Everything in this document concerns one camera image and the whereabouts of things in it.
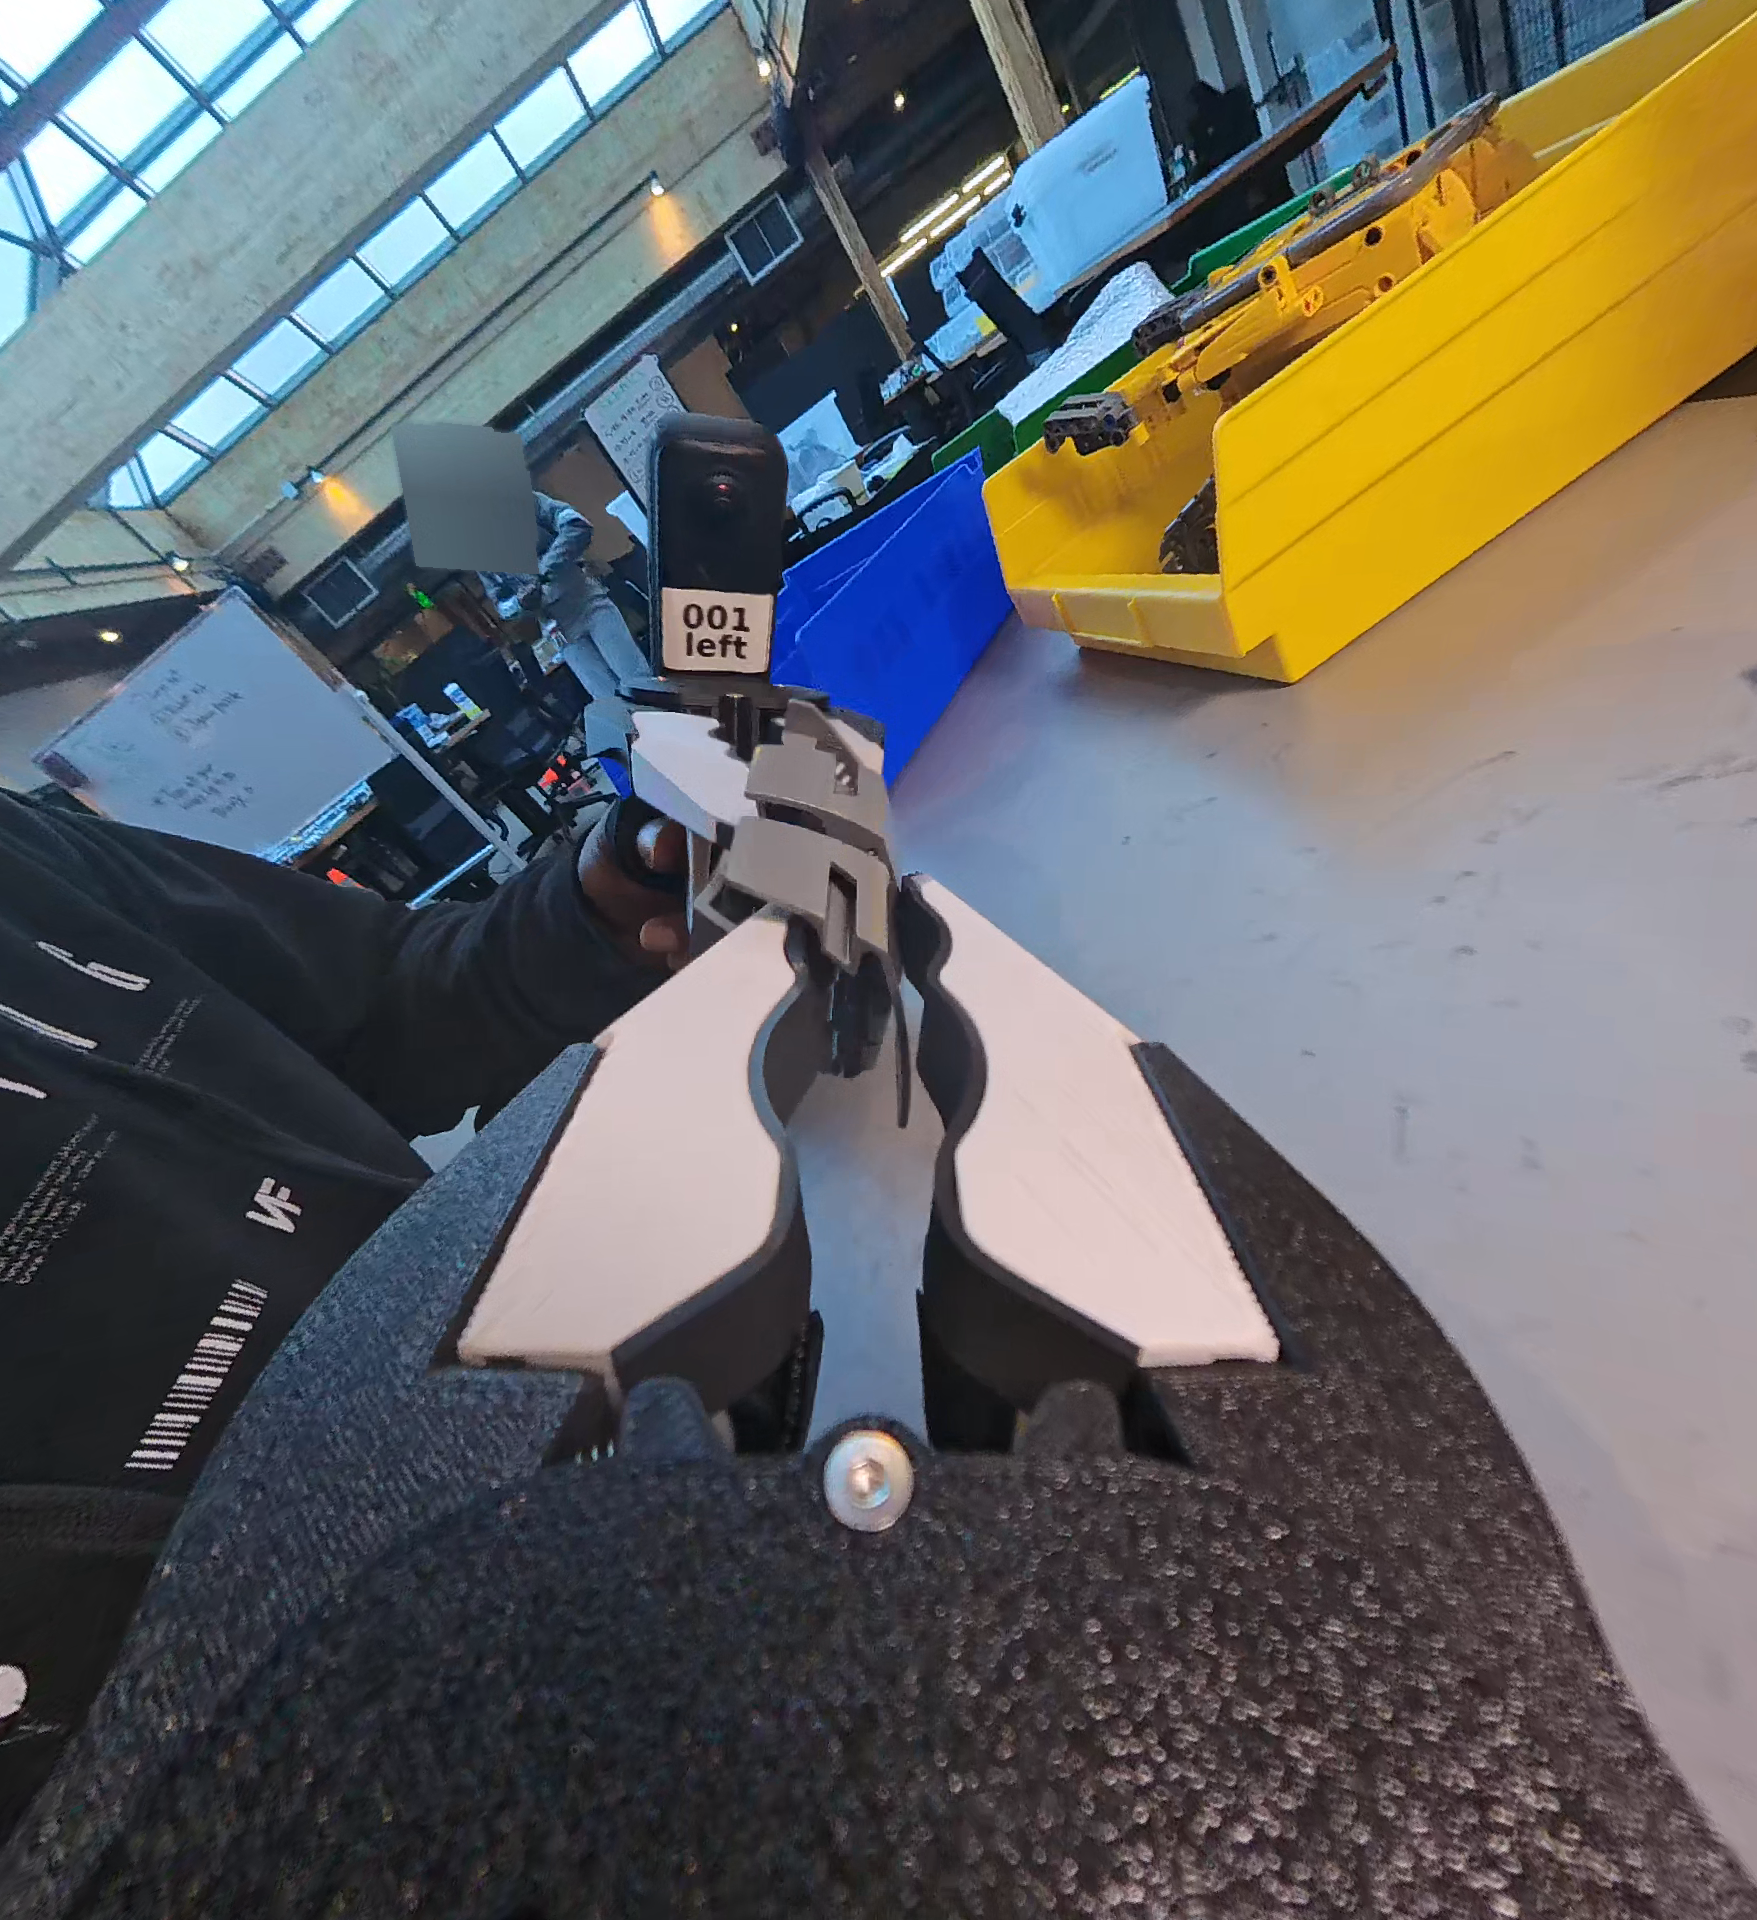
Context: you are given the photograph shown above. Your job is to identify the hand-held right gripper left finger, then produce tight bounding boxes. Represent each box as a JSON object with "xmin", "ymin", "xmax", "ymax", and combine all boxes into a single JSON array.
[{"xmin": 456, "ymin": 912, "xmax": 820, "ymax": 1368}]

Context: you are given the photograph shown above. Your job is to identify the white storage crates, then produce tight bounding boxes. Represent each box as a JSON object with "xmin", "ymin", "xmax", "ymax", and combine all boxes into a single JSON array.
[{"xmin": 930, "ymin": 74, "xmax": 1172, "ymax": 325}]

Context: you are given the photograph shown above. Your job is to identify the white sign board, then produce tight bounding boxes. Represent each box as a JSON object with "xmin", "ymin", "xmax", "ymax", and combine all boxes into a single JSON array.
[{"xmin": 584, "ymin": 355, "xmax": 683, "ymax": 497}]

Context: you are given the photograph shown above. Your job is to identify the blue plastic bin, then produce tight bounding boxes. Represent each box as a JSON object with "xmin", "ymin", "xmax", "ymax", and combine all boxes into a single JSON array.
[{"xmin": 776, "ymin": 467, "xmax": 1019, "ymax": 794}]

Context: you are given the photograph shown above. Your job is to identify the green plastic bin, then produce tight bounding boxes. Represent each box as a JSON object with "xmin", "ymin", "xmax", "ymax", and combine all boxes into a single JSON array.
[{"xmin": 930, "ymin": 158, "xmax": 1368, "ymax": 475}]

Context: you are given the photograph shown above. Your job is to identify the yellow plastic bin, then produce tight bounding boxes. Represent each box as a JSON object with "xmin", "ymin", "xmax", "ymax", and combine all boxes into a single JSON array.
[{"xmin": 980, "ymin": 0, "xmax": 1757, "ymax": 686}]

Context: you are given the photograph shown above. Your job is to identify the grey toy brick assembly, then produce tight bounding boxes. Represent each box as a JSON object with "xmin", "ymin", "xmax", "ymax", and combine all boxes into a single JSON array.
[{"xmin": 690, "ymin": 699, "xmax": 918, "ymax": 1127}]

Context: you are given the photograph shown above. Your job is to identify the whiteboard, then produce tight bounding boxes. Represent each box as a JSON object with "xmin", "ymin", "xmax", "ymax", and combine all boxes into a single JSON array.
[{"xmin": 34, "ymin": 586, "xmax": 403, "ymax": 869}]

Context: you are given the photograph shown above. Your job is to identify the grey desk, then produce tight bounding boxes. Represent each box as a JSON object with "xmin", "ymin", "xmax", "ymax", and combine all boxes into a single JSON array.
[{"xmin": 413, "ymin": 300, "xmax": 1757, "ymax": 1920}]

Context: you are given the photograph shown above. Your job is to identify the black office chair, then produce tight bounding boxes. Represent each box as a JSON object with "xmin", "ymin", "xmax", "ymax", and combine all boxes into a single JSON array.
[{"xmin": 413, "ymin": 683, "xmax": 587, "ymax": 901}]

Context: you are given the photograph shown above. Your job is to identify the yellow tracked toy vehicle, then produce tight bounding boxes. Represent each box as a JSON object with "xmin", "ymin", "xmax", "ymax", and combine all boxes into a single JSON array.
[{"xmin": 1043, "ymin": 93, "xmax": 1548, "ymax": 580}]

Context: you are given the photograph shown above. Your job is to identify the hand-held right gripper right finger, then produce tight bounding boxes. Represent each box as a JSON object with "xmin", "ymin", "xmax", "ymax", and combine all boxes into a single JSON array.
[{"xmin": 896, "ymin": 881, "xmax": 1286, "ymax": 1368}]

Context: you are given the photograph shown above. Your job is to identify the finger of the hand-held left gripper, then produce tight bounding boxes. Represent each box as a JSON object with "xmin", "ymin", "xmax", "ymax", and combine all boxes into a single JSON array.
[{"xmin": 628, "ymin": 715, "xmax": 757, "ymax": 828}]

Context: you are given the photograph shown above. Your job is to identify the person's left forearm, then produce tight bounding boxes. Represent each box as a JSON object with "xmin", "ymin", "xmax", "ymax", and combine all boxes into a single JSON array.
[{"xmin": 292, "ymin": 840, "xmax": 671, "ymax": 1143}]

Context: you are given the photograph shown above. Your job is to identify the person's left hand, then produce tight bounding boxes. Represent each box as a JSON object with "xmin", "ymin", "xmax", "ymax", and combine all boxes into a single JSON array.
[{"xmin": 579, "ymin": 807, "xmax": 699, "ymax": 965}]

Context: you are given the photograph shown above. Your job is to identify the white foam sheet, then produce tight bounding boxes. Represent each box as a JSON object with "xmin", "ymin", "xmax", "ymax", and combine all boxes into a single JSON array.
[{"xmin": 994, "ymin": 262, "xmax": 1212, "ymax": 439}]

